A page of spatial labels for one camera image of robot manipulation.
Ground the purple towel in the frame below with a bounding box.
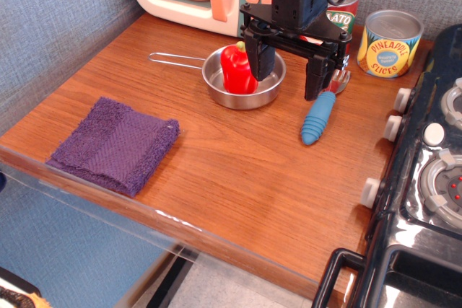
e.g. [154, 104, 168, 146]
[46, 97, 180, 198]

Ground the black toy stove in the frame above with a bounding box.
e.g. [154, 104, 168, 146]
[313, 25, 461, 307]

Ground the blue handled fork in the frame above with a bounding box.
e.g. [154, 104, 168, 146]
[301, 70, 351, 145]

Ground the small steel frying pan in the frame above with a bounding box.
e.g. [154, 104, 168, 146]
[148, 48, 286, 110]

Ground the tomato can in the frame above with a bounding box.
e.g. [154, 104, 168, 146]
[326, 0, 359, 34]

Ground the red toy bell pepper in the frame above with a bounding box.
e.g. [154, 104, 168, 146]
[220, 41, 258, 94]

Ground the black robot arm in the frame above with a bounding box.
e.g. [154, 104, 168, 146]
[240, 0, 352, 101]

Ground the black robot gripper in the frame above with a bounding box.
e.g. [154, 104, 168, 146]
[240, 0, 352, 101]

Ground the pineapple slices can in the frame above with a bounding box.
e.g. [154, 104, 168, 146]
[357, 9, 424, 79]

